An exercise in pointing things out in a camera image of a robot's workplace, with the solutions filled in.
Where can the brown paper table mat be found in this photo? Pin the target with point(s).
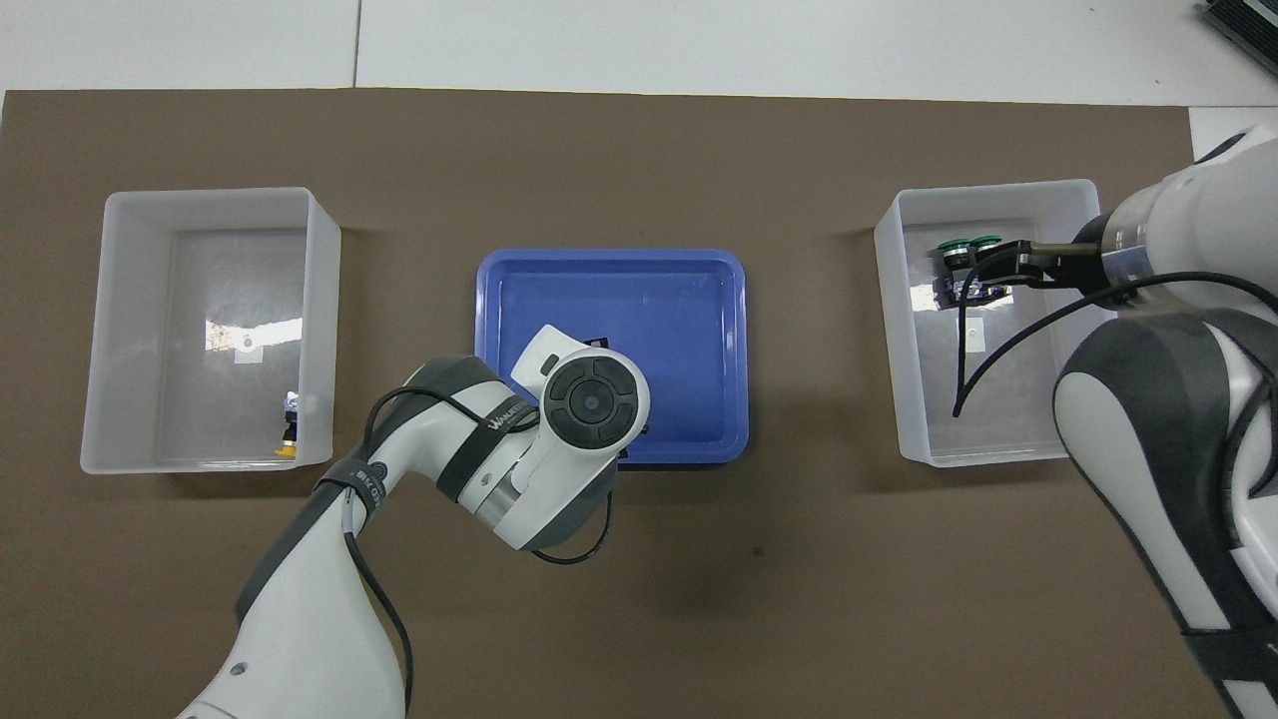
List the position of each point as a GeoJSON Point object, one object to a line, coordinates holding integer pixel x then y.
{"type": "Point", "coordinates": [799, 599]}

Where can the translucent white plastic box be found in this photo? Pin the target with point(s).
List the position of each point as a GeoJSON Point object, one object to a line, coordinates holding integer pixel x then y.
{"type": "Point", "coordinates": [200, 419]}
{"type": "Point", "coordinates": [998, 429]}

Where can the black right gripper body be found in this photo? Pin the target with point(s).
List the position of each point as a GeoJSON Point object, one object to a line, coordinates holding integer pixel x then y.
{"type": "Point", "coordinates": [1083, 265]}

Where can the white paper label sticker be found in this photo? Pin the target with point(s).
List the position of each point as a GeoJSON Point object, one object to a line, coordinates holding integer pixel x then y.
{"type": "Point", "coordinates": [247, 352]}
{"type": "Point", "coordinates": [974, 338]}

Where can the blue plastic tray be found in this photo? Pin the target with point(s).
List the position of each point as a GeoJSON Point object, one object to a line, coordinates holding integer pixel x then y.
{"type": "Point", "coordinates": [689, 310]}

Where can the green push button switch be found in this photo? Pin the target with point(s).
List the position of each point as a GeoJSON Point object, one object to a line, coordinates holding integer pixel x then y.
{"type": "Point", "coordinates": [986, 242]}
{"type": "Point", "coordinates": [956, 246]}

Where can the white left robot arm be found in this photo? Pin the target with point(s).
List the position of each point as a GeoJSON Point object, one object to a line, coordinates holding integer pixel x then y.
{"type": "Point", "coordinates": [300, 619]}

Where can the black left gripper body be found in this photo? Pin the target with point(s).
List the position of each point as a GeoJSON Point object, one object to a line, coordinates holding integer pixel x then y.
{"type": "Point", "coordinates": [632, 446]}

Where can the dark grey ribbed device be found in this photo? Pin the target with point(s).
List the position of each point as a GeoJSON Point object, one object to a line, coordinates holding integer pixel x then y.
{"type": "Point", "coordinates": [1248, 25]}

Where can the yellow push button switch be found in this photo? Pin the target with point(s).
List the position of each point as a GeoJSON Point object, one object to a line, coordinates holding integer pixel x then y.
{"type": "Point", "coordinates": [289, 429]}

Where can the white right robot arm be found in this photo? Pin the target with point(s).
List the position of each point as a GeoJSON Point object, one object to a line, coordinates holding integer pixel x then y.
{"type": "Point", "coordinates": [1128, 419]}

